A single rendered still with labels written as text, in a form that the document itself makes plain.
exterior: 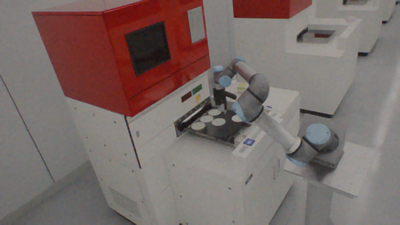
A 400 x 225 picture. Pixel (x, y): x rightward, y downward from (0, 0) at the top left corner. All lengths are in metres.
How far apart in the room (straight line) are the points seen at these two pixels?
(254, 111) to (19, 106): 2.21
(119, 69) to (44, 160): 1.90
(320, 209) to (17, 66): 2.68
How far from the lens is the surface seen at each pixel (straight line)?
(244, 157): 1.64
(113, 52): 1.54
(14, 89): 2.99
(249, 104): 1.45
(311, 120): 1.88
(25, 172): 3.24
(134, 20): 1.62
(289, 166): 1.80
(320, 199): 2.04
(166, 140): 2.02
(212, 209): 2.06
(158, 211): 2.22
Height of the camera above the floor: 1.99
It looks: 29 degrees down
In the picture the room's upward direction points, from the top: 8 degrees counter-clockwise
